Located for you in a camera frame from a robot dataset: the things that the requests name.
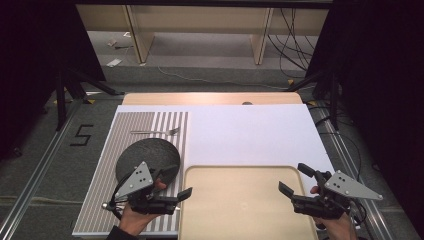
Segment bundle of black floor cables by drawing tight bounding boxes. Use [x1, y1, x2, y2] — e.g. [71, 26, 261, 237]
[267, 7, 318, 80]

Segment beige plastic tray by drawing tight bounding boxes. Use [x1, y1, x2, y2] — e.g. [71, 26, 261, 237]
[178, 164, 320, 240]

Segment person's right hand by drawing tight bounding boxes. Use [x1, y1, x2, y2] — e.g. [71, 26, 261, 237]
[309, 185, 360, 240]

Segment person's left hand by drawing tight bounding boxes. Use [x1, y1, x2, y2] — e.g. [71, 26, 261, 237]
[118, 179, 168, 238]

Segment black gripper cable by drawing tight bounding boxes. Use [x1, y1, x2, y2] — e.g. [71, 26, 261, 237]
[101, 169, 135, 221]
[348, 197, 368, 232]

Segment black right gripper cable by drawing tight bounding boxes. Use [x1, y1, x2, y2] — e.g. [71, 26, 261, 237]
[348, 197, 368, 232]

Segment black tripod stand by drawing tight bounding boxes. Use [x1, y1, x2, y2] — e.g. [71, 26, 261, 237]
[284, 70, 342, 132]
[54, 67, 126, 132]

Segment white table sheet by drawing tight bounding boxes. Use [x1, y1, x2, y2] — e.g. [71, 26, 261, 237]
[116, 103, 335, 198]

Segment aluminium floor rail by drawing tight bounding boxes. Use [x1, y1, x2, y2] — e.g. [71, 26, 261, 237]
[0, 99, 85, 240]
[312, 105, 396, 240]

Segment silver fork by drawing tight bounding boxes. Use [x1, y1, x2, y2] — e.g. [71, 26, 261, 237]
[129, 126, 181, 137]

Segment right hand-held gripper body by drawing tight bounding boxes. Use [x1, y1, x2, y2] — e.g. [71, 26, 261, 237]
[291, 169, 384, 221]

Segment light wooden bench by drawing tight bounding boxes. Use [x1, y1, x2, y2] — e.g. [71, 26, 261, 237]
[75, 3, 330, 66]

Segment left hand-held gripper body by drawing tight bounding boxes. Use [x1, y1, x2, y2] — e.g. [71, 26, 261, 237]
[114, 161, 181, 216]

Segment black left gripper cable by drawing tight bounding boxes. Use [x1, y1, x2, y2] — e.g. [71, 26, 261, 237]
[101, 169, 135, 221]

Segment round black plate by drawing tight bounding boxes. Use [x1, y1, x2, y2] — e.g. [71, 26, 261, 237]
[115, 137, 182, 188]

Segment grey striped placemat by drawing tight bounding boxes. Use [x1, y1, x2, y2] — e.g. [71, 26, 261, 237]
[72, 111, 190, 238]

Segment black tape floor mark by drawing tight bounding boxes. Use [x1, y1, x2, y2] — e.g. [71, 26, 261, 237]
[69, 124, 95, 148]

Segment black curtain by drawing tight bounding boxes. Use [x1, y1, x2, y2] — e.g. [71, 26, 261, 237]
[0, 0, 107, 160]
[305, 0, 424, 239]

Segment white floor cable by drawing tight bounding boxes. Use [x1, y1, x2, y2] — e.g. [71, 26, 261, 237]
[155, 64, 289, 92]

